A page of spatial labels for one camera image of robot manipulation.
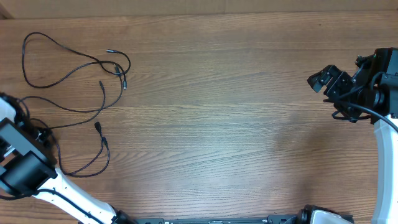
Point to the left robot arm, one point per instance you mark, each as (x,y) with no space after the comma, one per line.
(29,169)

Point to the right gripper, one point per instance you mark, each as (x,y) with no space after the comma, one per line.
(337,80)

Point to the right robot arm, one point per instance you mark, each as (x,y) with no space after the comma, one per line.
(371,93)

